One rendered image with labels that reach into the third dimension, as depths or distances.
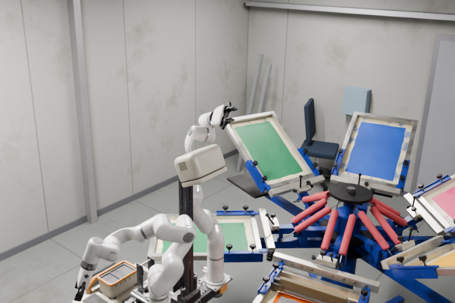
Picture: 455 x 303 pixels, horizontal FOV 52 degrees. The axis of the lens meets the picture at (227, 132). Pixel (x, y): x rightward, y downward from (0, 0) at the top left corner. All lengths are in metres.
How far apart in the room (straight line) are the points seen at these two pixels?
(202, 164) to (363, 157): 2.47
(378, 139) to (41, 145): 3.35
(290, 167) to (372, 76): 2.68
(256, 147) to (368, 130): 1.10
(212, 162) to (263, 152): 2.00
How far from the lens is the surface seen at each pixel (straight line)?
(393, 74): 6.39
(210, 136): 2.37
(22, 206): 5.30
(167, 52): 6.08
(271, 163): 4.09
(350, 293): 3.08
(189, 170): 2.13
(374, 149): 4.43
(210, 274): 2.75
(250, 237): 3.55
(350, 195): 3.47
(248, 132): 4.24
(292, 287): 2.99
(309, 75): 6.89
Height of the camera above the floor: 2.81
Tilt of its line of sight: 19 degrees down
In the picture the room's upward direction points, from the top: 1 degrees clockwise
